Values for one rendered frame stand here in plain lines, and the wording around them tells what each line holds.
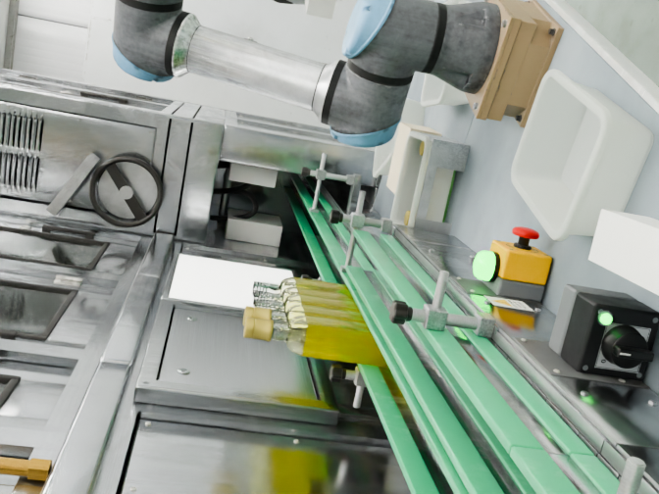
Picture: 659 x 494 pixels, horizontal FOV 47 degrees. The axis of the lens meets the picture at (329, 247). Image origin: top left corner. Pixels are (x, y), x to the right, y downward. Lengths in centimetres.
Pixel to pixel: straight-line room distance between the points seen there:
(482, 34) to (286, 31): 385
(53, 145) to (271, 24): 288
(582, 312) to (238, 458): 57
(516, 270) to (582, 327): 27
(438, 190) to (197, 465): 76
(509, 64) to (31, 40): 467
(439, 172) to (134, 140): 109
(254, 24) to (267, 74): 372
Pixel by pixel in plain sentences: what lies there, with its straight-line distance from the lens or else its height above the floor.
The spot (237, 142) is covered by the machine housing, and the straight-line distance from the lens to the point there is 233.
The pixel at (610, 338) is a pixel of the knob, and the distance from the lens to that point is 87.
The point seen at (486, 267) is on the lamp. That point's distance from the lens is 113.
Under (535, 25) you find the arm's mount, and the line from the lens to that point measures 128.
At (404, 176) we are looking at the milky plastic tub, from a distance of 173.
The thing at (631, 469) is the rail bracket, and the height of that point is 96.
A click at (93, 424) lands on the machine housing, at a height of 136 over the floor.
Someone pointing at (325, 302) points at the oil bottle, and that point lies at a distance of 136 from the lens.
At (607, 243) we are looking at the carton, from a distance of 91.
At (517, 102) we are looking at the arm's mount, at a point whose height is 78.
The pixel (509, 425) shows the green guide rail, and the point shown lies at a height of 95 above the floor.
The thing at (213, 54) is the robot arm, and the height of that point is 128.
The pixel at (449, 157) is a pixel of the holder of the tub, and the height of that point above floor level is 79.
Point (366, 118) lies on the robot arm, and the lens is 132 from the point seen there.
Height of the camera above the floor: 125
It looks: 9 degrees down
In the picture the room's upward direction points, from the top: 81 degrees counter-clockwise
